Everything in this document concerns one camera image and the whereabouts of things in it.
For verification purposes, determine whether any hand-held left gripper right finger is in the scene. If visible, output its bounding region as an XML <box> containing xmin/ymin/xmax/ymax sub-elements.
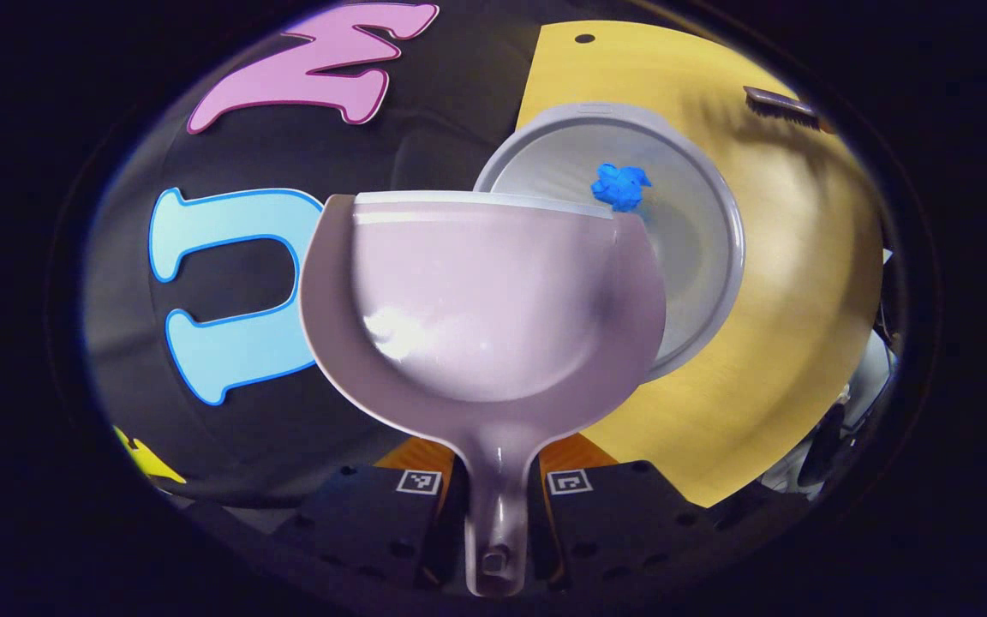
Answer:
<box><xmin>528</xmin><ymin>433</ymin><xmax>718</xmax><ymax>593</ymax></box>

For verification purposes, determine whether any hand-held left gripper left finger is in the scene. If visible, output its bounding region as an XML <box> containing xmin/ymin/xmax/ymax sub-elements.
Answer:
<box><xmin>275</xmin><ymin>437</ymin><xmax>469</xmax><ymax>593</ymax></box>

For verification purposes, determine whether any mauve plastic dustpan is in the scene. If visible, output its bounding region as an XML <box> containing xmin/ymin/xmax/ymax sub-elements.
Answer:
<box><xmin>298</xmin><ymin>190</ymin><xmax>667</xmax><ymax>598</ymax></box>

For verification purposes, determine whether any white garbage bin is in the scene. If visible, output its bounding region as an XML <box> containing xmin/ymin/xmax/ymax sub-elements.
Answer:
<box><xmin>472</xmin><ymin>101</ymin><xmax>747</xmax><ymax>383</ymax></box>

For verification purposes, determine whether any blue paper trash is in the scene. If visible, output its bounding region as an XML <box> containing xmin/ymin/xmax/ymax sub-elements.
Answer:
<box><xmin>590</xmin><ymin>163</ymin><xmax>654</xmax><ymax>213</ymax></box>

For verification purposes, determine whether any small mauve broom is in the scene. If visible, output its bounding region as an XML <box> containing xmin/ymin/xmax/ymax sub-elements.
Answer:
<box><xmin>744</xmin><ymin>86</ymin><xmax>834</xmax><ymax>134</ymax></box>

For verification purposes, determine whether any wooden desktop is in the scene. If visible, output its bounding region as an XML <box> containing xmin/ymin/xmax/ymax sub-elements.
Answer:
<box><xmin>515</xmin><ymin>19</ymin><xmax>885</xmax><ymax>508</ymax></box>

